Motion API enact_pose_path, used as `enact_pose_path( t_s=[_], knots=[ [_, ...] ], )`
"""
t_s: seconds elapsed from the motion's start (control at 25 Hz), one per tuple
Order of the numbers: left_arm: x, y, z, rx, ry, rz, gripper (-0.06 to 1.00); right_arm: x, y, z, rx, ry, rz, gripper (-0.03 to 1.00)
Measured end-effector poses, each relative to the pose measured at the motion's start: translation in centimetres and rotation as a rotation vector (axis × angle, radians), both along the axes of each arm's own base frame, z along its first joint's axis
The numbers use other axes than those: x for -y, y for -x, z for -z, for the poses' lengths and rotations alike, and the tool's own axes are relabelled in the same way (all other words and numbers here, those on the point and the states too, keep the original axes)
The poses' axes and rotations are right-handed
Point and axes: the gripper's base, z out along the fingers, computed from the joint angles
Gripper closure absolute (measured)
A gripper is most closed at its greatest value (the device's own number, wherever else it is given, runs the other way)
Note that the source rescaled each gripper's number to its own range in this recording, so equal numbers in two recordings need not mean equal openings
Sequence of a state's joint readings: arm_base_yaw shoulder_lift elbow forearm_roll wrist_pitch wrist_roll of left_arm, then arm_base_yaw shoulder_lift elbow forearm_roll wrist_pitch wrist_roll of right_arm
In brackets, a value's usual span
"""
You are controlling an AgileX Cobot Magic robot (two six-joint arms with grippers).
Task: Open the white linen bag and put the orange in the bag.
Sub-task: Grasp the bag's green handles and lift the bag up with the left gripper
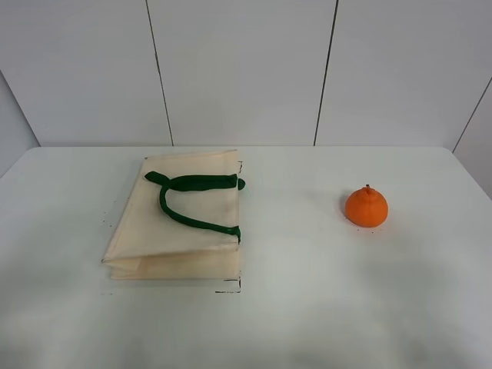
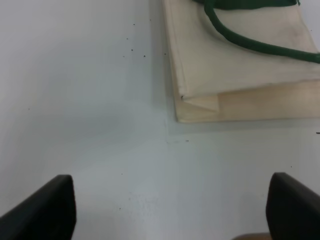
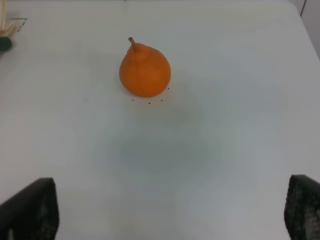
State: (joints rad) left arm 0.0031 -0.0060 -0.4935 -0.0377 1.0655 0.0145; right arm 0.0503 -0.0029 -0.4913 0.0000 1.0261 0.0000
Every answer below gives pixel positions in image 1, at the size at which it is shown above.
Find cream linen bag green handles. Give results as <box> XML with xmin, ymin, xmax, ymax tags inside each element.
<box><xmin>101</xmin><ymin>150</ymin><xmax>244</xmax><ymax>281</ymax></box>

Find orange mandarin fruit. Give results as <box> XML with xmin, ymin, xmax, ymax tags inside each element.
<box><xmin>344</xmin><ymin>184</ymin><xmax>389</xmax><ymax>228</ymax></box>

